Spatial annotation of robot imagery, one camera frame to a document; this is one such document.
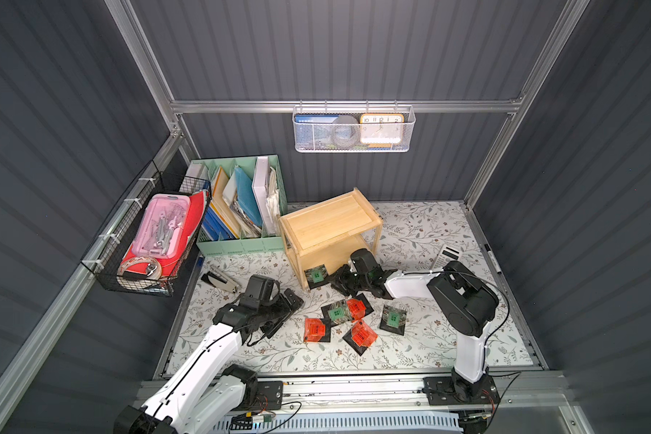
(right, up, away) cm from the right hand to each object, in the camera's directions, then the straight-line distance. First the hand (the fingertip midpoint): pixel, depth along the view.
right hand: (330, 278), depth 92 cm
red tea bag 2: (+9, -10, -3) cm, 13 cm away
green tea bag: (-5, 0, +3) cm, 6 cm away
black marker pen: (+65, +5, +16) cm, 67 cm away
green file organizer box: (-29, +27, +1) cm, 40 cm away
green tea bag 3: (+21, -12, -5) cm, 24 cm away
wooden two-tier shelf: (0, +16, -7) cm, 18 cm away
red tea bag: (-5, -15, -7) cm, 17 cm away
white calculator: (+45, +7, +11) cm, 47 cm away
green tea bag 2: (+3, -11, -3) cm, 12 cm away
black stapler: (-41, -1, +3) cm, 41 cm away
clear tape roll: (-48, +6, -25) cm, 54 cm away
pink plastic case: (-45, +17, -19) cm, 52 cm away
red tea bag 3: (+10, -17, -7) cm, 21 cm away
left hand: (-11, -7, -12) cm, 18 cm away
